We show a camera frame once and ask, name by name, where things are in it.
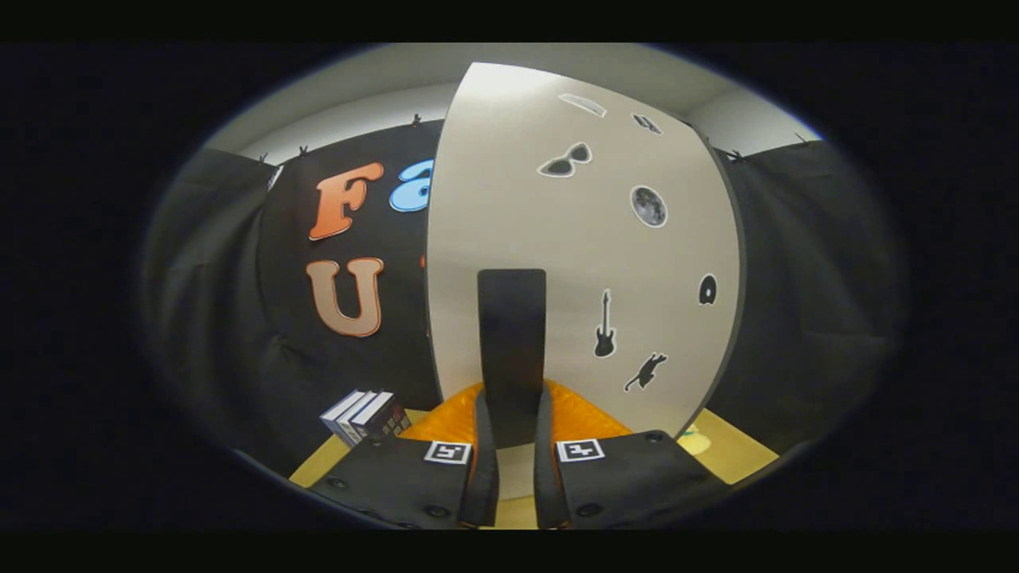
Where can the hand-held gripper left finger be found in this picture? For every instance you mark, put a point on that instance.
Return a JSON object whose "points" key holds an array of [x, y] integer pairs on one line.
{"points": [[483, 477]]}

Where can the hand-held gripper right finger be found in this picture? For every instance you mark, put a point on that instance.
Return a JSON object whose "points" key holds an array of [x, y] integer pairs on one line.
{"points": [[545, 485]]}

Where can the dark blue book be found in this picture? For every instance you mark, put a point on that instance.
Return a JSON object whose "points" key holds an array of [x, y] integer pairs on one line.
{"points": [[350, 418], [333, 417], [386, 418]]}

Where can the yellow toy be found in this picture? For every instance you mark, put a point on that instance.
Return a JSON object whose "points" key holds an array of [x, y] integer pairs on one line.
{"points": [[694, 442]]}

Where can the black backdrop cloth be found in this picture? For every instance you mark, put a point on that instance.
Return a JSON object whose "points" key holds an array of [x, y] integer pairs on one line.
{"points": [[812, 302]]}

